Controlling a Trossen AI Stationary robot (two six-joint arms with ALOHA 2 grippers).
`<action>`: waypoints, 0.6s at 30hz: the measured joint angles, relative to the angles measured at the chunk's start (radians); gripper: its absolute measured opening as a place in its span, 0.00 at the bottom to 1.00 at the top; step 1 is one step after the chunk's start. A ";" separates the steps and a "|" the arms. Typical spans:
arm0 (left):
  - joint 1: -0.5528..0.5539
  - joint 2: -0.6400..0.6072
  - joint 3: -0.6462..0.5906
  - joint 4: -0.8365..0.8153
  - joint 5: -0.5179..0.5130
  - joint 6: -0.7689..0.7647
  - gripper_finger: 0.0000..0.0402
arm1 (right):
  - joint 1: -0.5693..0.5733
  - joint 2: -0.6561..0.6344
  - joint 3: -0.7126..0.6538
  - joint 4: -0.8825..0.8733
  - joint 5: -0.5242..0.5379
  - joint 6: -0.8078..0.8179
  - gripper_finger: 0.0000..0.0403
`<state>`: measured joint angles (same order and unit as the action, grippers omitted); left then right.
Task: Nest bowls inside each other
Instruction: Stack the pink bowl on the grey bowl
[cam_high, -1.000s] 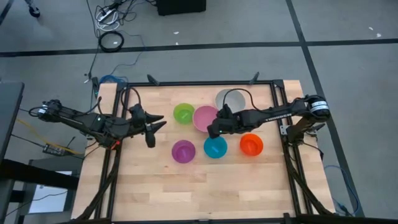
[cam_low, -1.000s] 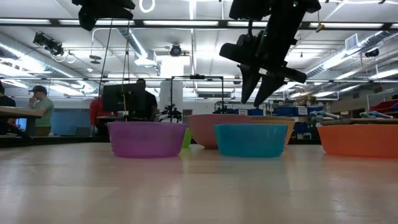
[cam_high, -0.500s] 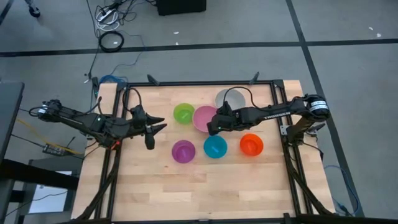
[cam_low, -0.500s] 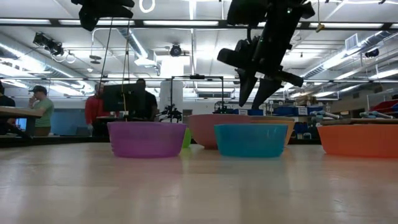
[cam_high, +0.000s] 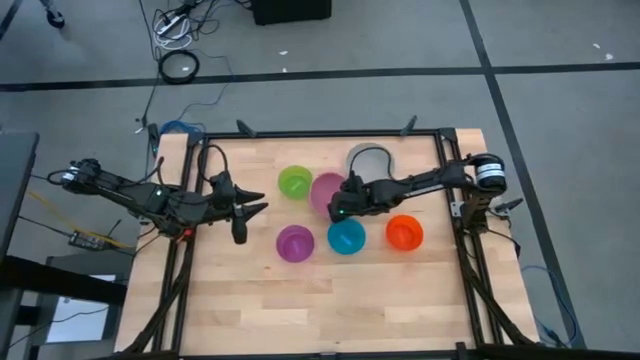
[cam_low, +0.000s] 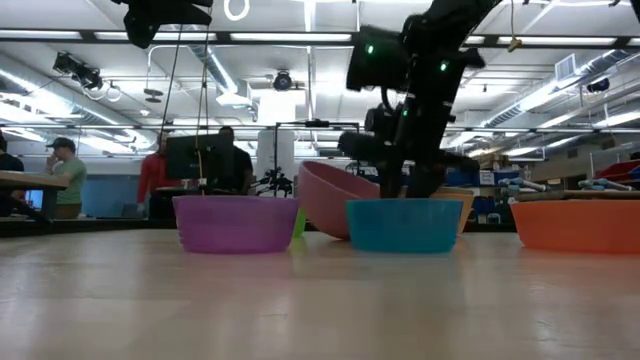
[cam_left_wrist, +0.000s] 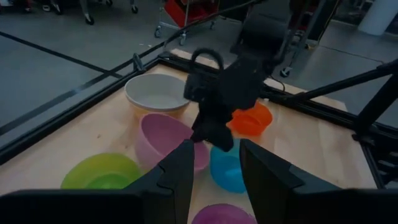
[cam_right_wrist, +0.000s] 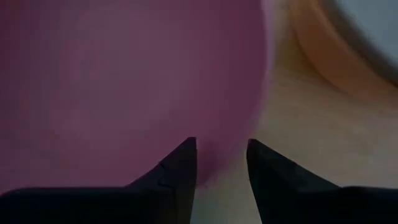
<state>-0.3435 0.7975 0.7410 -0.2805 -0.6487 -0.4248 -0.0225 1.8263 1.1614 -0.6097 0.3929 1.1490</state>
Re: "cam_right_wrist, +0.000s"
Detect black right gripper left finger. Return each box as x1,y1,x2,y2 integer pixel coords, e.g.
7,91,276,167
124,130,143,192
0,136,198,224

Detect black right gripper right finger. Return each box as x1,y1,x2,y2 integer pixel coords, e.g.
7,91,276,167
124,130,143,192
246,138,398,224

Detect green and pink bowls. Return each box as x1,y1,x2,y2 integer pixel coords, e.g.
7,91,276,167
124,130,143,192
0,0,274,195

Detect orange plastic bowl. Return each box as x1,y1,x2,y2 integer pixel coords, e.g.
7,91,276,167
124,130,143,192
279,0,398,103

